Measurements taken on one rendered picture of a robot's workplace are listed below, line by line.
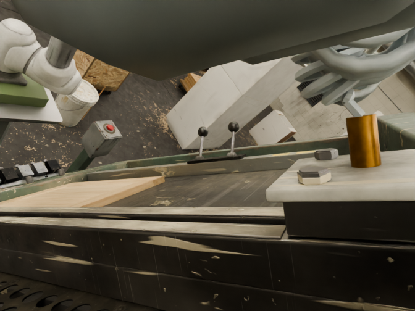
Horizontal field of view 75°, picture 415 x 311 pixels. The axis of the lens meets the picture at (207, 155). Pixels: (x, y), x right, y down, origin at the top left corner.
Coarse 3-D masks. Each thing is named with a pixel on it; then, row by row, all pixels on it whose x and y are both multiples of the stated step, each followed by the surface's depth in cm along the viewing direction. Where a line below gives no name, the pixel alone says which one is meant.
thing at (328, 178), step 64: (320, 64) 15; (320, 192) 13; (384, 192) 12; (0, 256) 35; (64, 256) 28; (128, 256) 23; (192, 256) 20; (256, 256) 18; (320, 256) 16; (384, 256) 14
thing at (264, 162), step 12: (252, 156) 85; (264, 156) 80; (276, 156) 77; (288, 156) 76; (300, 156) 74; (312, 156) 73; (132, 168) 107; (144, 168) 102; (156, 168) 99; (168, 168) 96; (180, 168) 94; (192, 168) 92; (204, 168) 89; (216, 168) 87; (228, 168) 85; (240, 168) 83; (252, 168) 81; (264, 168) 79; (276, 168) 78; (96, 180) 116
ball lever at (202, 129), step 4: (200, 128) 95; (204, 128) 95; (200, 132) 94; (204, 132) 94; (204, 136) 96; (200, 144) 94; (200, 148) 93; (200, 152) 93; (196, 156) 93; (200, 156) 92
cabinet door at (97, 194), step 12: (108, 180) 100; (120, 180) 94; (132, 180) 90; (144, 180) 85; (156, 180) 84; (36, 192) 99; (48, 192) 96; (60, 192) 92; (72, 192) 87; (84, 192) 83; (96, 192) 79; (108, 192) 74; (120, 192) 72; (132, 192) 75; (0, 204) 84; (12, 204) 82; (24, 204) 78; (36, 204) 75; (48, 204) 72; (60, 204) 69; (72, 204) 65; (84, 204) 63; (96, 204) 65
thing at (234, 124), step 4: (232, 124) 89; (236, 124) 89; (228, 128) 90; (232, 128) 89; (236, 128) 89; (232, 132) 89; (232, 136) 88; (232, 140) 88; (232, 144) 87; (232, 148) 87; (232, 152) 86; (228, 156) 86
